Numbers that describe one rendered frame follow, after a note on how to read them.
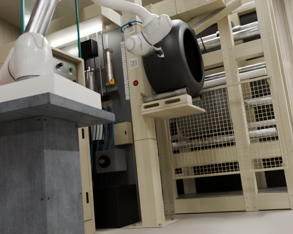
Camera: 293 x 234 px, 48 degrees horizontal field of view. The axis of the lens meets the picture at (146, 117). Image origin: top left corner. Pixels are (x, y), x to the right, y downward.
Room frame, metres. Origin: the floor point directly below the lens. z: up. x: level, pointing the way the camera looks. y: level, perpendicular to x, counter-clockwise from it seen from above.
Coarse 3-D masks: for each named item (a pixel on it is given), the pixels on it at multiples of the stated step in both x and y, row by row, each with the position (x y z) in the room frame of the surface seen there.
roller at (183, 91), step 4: (180, 88) 2.20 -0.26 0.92; (184, 88) 2.18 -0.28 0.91; (188, 88) 2.19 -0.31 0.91; (164, 92) 2.25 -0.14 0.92; (168, 92) 2.23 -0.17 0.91; (172, 92) 2.22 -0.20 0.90; (176, 92) 2.21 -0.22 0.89; (180, 92) 2.19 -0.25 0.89; (184, 92) 2.19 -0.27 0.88; (188, 92) 2.19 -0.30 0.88; (148, 96) 2.31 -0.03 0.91; (152, 96) 2.29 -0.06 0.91; (156, 96) 2.28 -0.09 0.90; (160, 96) 2.26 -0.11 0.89; (164, 96) 2.25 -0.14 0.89; (168, 96) 2.24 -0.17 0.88; (172, 96) 2.24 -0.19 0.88; (144, 100) 2.32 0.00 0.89; (148, 100) 2.31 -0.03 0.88; (152, 100) 2.31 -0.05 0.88
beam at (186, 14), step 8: (176, 0) 2.52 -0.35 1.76; (184, 0) 2.49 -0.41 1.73; (192, 0) 2.46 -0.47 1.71; (200, 0) 2.43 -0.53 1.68; (208, 0) 2.40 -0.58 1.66; (216, 0) 2.37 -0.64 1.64; (224, 0) 2.44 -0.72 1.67; (152, 8) 2.62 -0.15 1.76; (160, 8) 2.59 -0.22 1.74; (168, 8) 2.56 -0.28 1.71; (176, 8) 2.52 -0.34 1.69; (184, 8) 2.49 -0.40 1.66; (192, 8) 2.47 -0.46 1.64; (200, 8) 2.47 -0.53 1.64; (208, 8) 2.48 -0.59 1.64; (216, 8) 2.49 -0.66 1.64; (176, 16) 2.56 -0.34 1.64; (184, 16) 2.57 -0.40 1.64; (192, 16) 2.59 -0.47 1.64
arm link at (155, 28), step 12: (96, 0) 1.62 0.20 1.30; (108, 0) 1.61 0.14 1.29; (120, 0) 1.62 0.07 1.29; (132, 12) 1.65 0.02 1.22; (144, 12) 1.64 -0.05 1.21; (144, 24) 1.67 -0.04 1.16; (156, 24) 1.65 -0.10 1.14; (168, 24) 1.65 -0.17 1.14; (144, 36) 1.71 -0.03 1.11; (156, 36) 1.69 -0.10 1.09
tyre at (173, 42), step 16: (176, 32) 2.10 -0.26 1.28; (192, 32) 2.33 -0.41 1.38; (176, 48) 2.08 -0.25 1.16; (192, 48) 2.53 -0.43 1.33; (144, 64) 2.20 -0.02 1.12; (160, 64) 2.13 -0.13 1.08; (176, 64) 2.09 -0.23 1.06; (192, 64) 2.59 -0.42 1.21; (160, 80) 2.19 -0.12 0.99; (176, 80) 2.16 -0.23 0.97; (192, 80) 2.21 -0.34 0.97; (192, 96) 2.36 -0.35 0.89
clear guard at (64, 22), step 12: (24, 0) 1.91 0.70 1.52; (60, 0) 2.22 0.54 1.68; (72, 0) 2.33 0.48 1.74; (24, 12) 1.90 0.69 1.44; (60, 12) 2.21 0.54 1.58; (72, 12) 2.33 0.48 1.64; (24, 24) 1.90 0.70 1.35; (60, 24) 2.20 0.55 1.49; (72, 24) 2.32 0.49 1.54; (48, 36) 2.09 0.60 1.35; (60, 36) 2.20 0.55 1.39; (72, 36) 2.31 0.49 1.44; (60, 48) 2.19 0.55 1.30; (72, 48) 2.30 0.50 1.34
